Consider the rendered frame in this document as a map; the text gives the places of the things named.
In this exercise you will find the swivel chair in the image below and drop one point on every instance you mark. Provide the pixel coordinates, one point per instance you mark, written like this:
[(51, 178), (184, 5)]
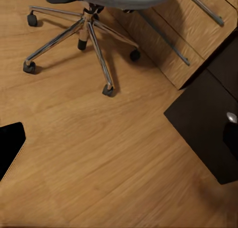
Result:
[(87, 22)]

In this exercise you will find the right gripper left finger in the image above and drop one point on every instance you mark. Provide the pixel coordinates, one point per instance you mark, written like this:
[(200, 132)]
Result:
[(12, 138)]

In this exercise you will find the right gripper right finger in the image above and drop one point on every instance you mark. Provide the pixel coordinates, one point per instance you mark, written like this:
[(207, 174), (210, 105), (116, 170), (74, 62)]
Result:
[(230, 138)]

